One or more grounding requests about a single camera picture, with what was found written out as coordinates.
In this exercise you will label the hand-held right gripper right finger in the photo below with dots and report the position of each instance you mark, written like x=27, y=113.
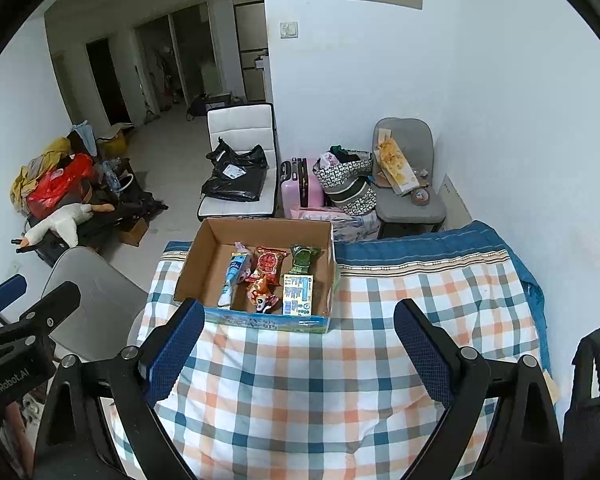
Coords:
x=425, y=355

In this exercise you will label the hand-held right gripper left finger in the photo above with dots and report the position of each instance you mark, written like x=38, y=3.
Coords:
x=175, y=355

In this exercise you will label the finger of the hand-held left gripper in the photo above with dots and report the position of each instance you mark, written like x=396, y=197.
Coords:
x=7, y=290
x=50, y=307

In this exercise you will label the blue white tube packet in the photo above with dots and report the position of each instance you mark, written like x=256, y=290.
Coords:
x=232, y=280

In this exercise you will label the cartoon print snack packet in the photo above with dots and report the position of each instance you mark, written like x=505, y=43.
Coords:
x=262, y=295

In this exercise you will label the red snack packet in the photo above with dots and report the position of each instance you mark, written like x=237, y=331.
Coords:
x=267, y=262

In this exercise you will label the white blue tissue packet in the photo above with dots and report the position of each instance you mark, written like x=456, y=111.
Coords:
x=297, y=295

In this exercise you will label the green snack packet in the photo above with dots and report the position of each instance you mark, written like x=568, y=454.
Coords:
x=302, y=260

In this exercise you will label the grey plastic chair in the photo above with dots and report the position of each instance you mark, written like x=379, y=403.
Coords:
x=95, y=300

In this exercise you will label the white goose plush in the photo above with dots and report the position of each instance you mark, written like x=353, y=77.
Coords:
x=65, y=222

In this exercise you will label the small brown cardboard box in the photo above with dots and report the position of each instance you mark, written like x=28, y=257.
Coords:
x=132, y=231

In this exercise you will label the red plastic bag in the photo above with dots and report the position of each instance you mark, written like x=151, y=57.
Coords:
x=60, y=185

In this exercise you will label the plaid blanket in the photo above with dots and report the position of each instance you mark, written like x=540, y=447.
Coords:
x=305, y=400

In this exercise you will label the black luggage pile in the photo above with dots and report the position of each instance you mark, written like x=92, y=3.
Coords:
x=140, y=200

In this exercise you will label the pack of plastic bottles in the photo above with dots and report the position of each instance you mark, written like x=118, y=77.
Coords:
x=111, y=174

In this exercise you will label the yellow cloth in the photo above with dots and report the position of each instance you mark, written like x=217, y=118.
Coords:
x=55, y=149

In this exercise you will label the pink plastic bag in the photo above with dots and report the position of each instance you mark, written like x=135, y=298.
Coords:
x=345, y=225

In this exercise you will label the tape roll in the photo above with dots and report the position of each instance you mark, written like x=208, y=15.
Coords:
x=421, y=196

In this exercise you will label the light blue cloth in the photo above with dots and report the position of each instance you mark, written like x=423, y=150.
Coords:
x=84, y=136

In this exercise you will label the yellow cardboard box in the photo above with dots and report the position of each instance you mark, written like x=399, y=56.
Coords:
x=115, y=145

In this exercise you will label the patterned tote bag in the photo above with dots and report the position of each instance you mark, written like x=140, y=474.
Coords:
x=347, y=190

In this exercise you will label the black plastic bag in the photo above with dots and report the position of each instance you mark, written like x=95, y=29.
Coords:
x=235, y=177

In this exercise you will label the yellow snack bag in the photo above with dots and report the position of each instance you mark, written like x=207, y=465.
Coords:
x=395, y=162

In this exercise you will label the pink suitcase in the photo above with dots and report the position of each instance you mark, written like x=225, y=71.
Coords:
x=302, y=187

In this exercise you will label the grey office chair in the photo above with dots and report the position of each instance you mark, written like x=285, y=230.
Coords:
x=410, y=132

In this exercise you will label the white padded chair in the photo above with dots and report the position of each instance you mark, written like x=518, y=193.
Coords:
x=240, y=122

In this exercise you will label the black floor bag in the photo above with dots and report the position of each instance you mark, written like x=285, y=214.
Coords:
x=197, y=108

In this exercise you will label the white wall board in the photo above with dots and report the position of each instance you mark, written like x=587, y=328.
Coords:
x=455, y=205

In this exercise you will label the wall switch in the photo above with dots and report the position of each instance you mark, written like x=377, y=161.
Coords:
x=288, y=30

